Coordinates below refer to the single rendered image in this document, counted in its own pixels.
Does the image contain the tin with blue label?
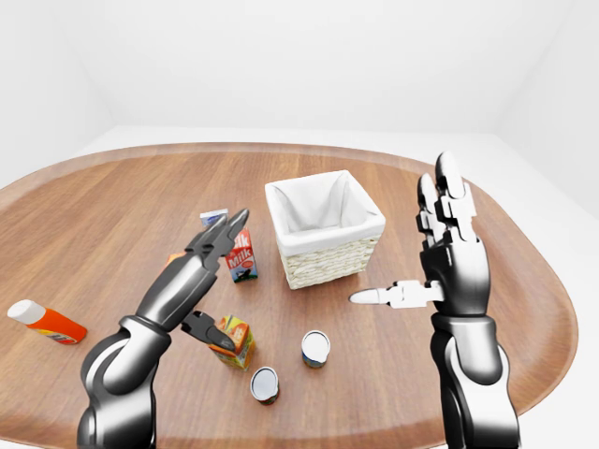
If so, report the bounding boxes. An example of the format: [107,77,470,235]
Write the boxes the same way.
[300,329,331,369]

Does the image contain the orange juice carton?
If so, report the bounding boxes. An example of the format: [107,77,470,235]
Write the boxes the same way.
[209,314,256,372]

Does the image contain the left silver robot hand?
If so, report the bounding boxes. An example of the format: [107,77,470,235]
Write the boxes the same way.
[135,208,251,353]

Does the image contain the orange bottle with white cap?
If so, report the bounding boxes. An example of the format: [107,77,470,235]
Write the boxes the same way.
[7,298,88,346]

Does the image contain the woven basket with white liner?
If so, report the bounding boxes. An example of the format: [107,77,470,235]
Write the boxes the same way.
[264,169,387,291]

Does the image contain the white and blue box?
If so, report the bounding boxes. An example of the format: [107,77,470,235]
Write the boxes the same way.
[199,208,230,229]

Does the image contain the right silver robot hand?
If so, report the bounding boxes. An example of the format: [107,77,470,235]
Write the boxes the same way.
[348,151,492,318]

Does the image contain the tin with red label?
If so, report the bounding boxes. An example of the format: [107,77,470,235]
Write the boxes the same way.
[250,366,281,406]

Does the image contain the red milk carton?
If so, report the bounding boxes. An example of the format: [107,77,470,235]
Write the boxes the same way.
[225,227,259,284]

